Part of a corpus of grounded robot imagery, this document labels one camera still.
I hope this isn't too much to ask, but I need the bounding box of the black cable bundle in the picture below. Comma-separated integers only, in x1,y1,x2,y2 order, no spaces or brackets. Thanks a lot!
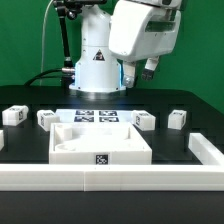
23,68,75,87

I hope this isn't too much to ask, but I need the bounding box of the white obstacle fence front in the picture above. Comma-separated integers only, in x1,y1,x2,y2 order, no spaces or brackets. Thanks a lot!
0,164,224,191

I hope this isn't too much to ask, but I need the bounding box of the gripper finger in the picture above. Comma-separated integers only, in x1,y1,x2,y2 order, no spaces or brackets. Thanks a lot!
142,57,159,81
122,62,136,88

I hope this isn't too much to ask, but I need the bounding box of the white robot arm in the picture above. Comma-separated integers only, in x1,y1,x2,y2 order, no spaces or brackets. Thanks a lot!
69,0,183,99

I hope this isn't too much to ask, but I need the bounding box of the white square tabletop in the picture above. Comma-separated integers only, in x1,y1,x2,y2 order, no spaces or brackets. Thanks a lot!
49,122,152,165

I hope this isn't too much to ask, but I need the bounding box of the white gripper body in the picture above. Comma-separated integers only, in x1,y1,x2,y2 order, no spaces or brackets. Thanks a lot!
109,0,181,62

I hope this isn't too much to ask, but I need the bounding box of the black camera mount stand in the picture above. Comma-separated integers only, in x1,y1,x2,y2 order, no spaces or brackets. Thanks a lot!
53,0,107,88

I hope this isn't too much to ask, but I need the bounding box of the white cable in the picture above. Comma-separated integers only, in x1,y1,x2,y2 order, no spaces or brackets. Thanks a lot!
39,0,55,87

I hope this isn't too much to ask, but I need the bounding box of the white block left edge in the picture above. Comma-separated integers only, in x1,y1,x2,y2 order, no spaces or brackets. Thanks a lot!
0,130,4,151

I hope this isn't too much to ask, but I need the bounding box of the white tag base sheet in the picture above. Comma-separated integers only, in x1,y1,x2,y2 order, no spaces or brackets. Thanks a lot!
56,109,132,123

